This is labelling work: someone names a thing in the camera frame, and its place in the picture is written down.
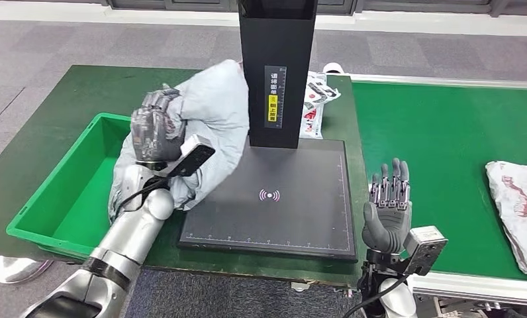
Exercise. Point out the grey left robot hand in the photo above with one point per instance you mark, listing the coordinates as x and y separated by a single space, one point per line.
156 131

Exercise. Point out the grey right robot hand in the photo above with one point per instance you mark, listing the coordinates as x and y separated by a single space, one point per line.
390 224

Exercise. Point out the grey parcel bag brown print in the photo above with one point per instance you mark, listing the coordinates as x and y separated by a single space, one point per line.
215 109

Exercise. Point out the grey parcel bag red print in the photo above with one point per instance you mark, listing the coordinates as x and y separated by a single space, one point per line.
518 210

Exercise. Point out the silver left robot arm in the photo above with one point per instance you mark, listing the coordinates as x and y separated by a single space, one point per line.
127 241

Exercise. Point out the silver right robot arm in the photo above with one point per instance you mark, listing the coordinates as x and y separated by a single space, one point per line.
393 296

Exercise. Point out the black inbound scanner machine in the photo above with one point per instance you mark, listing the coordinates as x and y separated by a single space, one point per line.
290 210

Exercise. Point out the green conveyor belt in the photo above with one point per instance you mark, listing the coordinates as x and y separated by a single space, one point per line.
443 131

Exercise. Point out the white parcel bag black print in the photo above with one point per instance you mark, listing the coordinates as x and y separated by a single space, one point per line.
322 90

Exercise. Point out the green plastic crate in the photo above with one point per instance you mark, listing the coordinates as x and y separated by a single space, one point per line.
70 206

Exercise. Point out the black yellow label sticker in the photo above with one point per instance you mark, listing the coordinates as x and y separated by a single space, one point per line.
275 97

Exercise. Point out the white round object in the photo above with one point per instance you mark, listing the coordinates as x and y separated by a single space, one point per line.
333 68

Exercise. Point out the round metal table foot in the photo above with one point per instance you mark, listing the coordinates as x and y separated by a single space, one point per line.
18 269

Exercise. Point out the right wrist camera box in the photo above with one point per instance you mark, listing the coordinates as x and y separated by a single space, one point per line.
426 248

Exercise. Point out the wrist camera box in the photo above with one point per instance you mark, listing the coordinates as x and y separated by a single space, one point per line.
426 248
193 158

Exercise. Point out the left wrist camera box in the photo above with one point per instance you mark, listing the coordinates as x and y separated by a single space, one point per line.
193 158

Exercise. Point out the metal table bracket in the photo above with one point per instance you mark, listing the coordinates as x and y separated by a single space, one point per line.
300 286

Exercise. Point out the dark window frame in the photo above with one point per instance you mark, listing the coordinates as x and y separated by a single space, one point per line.
180 4

